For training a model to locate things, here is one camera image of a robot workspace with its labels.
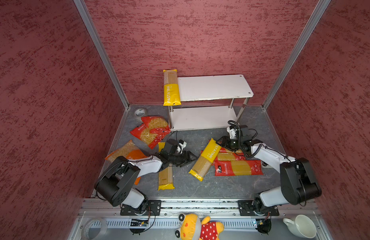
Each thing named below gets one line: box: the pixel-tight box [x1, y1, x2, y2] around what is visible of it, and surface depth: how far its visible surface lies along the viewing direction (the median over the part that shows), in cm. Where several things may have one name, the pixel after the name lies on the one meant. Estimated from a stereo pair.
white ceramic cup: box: [283, 214, 317, 239], surface depth 65 cm
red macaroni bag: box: [130, 116, 171, 150], surface depth 100 cm
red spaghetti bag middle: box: [214, 152, 249, 162], surface depth 91 cm
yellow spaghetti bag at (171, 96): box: [163, 69, 182, 106], surface depth 80 cm
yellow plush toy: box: [175, 213, 225, 240], surface depth 65 cm
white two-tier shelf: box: [168, 74, 254, 131], surface depth 89 cm
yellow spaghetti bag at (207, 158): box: [188, 137, 222, 182], surface depth 89 cm
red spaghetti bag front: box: [214, 160, 264, 177], surface depth 87 cm
